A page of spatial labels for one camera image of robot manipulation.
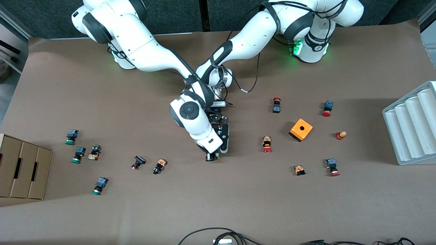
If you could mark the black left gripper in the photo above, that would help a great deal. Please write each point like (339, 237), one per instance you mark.
(215, 118)

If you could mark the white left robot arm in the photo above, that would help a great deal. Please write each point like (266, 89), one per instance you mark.
(255, 37)

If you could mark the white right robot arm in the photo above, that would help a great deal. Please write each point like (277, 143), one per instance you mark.
(143, 44)

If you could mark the brown paper table cover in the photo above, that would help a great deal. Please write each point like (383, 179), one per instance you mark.
(218, 197)

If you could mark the red mushroom button orange block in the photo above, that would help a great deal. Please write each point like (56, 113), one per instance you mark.
(266, 140)

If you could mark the red button black block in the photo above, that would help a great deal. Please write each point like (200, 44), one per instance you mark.
(276, 109)

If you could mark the black square head button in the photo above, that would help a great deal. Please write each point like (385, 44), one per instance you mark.
(139, 160)

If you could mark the white plug adapter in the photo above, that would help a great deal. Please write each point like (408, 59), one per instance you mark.
(223, 242)

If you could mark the orange contact block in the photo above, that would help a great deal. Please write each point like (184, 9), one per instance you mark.
(299, 169)

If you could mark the red mushroom button blue block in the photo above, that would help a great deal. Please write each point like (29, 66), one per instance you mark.
(331, 163)
(328, 105)

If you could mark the green mushroom push button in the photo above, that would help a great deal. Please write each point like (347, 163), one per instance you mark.
(80, 150)
(101, 182)
(71, 133)

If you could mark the red yellow button head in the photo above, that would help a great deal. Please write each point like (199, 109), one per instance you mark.
(340, 136)

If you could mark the brown cardboard box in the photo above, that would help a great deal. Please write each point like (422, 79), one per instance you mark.
(8, 177)
(42, 177)
(24, 177)

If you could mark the grey ribbed plastic tray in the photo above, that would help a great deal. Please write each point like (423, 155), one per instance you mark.
(408, 129)

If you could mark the grey metal cabinet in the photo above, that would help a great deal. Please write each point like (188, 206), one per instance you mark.
(430, 30)

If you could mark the white side cabinet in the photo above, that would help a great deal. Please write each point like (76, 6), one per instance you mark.
(10, 34)

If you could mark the black selector switch orange block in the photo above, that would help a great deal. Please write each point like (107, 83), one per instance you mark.
(160, 164)

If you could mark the orange button enclosure box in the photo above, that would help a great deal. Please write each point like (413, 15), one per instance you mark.
(305, 133)

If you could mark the beige black switch block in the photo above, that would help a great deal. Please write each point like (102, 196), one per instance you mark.
(94, 154)

